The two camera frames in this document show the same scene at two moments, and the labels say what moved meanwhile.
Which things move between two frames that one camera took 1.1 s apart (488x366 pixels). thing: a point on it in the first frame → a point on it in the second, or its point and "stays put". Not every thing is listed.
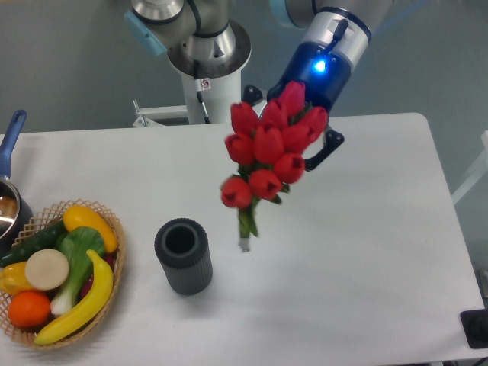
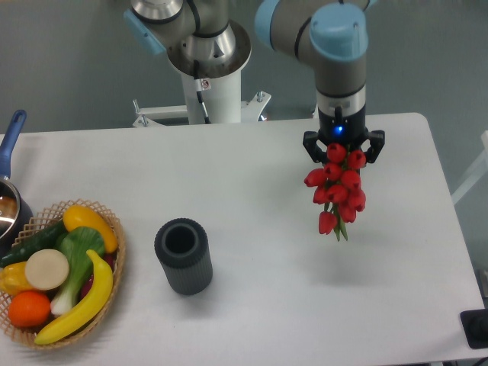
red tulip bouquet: x=271 y=143 → x=337 y=186
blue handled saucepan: x=15 y=210 stays put
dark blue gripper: x=322 y=72 → x=350 y=130
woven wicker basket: x=40 y=223 stays put
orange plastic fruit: x=29 y=309 stays put
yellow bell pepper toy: x=13 y=279 stays put
